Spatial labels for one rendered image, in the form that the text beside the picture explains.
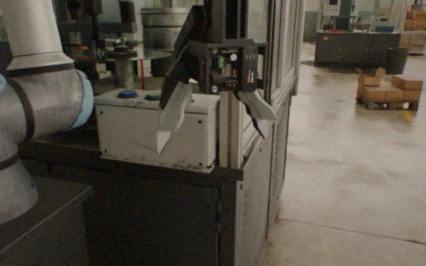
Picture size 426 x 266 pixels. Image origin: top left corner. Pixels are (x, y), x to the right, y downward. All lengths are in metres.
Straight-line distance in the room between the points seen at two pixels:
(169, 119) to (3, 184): 0.36
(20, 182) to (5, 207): 0.05
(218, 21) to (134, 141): 0.49
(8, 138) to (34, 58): 0.15
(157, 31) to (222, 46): 1.48
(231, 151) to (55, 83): 0.38
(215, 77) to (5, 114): 0.39
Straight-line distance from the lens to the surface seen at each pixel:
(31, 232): 0.64
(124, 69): 1.18
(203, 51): 0.36
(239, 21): 0.36
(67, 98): 0.70
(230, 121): 0.75
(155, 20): 1.83
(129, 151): 0.82
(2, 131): 0.65
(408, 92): 4.60
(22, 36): 0.71
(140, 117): 0.77
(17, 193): 0.68
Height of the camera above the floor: 1.08
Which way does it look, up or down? 19 degrees down
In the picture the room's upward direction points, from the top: straight up
